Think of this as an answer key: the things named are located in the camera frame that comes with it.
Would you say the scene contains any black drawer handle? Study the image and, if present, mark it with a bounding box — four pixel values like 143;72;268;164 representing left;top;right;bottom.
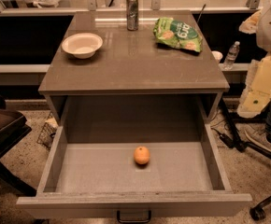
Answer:
116;210;152;224

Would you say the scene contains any orange fruit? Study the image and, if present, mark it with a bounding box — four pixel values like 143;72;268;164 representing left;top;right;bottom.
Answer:
134;147;150;165

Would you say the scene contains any white paper cup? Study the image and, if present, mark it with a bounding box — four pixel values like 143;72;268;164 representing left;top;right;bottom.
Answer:
212;50;222;63

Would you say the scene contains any grey sneaker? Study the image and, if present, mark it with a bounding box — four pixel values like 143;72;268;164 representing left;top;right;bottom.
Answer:
244;126;271;152

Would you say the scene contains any green chip bag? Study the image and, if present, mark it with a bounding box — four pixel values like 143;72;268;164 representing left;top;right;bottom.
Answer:
153;17;202;52

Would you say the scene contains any grey cabinet counter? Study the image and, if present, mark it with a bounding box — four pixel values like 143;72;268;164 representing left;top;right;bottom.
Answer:
39;10;229;119

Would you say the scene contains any grey open top drawer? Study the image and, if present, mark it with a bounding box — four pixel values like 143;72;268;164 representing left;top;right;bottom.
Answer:
16;94;253;219

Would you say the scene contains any silver drink can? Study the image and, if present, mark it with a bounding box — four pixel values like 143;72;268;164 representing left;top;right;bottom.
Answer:
126;0;138;31

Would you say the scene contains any black chair left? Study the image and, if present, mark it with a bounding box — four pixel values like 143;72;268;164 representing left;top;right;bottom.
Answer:
0;95;36;196

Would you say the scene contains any wire basket on floor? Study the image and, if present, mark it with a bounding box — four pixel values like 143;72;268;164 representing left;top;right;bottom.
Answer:
36;113;58;150

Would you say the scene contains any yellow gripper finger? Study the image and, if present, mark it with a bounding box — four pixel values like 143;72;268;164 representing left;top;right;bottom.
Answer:
237;53;271;119

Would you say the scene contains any black tripod stand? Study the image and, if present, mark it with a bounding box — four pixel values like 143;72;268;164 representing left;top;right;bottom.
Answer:
219;99;271;160

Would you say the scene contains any black chair wheel base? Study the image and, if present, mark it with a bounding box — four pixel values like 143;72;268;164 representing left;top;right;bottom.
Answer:
250;196;271;221

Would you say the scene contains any white paper bowl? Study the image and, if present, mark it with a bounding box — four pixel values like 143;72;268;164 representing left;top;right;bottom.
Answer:
62;33;103;59

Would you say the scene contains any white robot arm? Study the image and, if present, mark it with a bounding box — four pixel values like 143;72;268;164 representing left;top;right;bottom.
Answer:
237;0;271;119

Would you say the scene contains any clear plastic water bottle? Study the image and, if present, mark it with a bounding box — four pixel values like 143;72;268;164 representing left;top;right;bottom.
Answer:
222;41;240;70

